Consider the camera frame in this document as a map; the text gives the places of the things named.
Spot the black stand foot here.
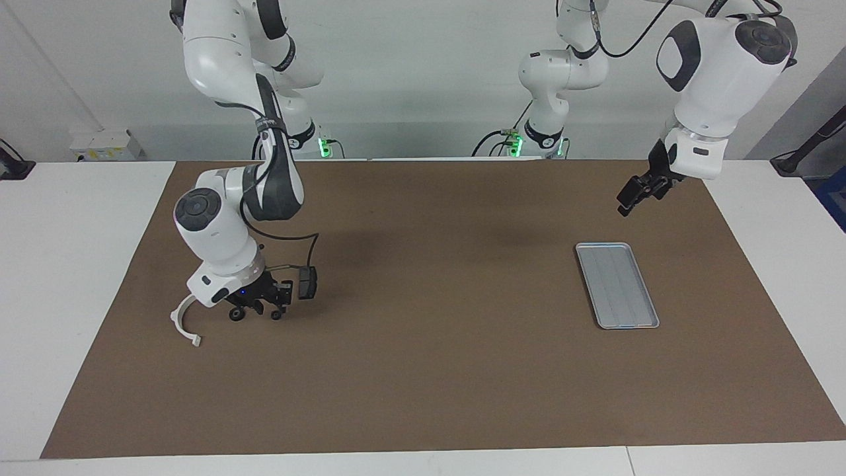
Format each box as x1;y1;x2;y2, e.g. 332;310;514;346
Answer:
0;139;35;180

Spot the brown table mat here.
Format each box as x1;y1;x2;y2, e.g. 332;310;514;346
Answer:
40;159;846;459

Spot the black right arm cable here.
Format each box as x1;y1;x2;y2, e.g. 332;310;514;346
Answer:
239;99;320;272

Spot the blue crate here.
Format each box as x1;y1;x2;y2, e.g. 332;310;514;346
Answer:
814;165;846;232

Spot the black stand with pole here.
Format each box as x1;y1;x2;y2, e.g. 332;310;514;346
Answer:
770;106;846;176

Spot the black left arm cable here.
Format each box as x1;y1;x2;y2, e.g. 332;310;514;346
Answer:
588;0;784;59

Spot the white curved plastic bracket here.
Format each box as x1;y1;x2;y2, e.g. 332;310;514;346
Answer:
171;294;202;348

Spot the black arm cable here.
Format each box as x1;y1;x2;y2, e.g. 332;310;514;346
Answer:
588;0;784;59
239;99;320;272

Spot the white box with yellow labels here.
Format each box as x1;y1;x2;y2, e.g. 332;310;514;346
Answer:
69;129;143;161

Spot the black left base cable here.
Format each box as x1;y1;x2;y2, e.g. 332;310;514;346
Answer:
471;99;535;158

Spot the silver metal tray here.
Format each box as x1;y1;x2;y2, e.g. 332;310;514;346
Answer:
575;243;660;330

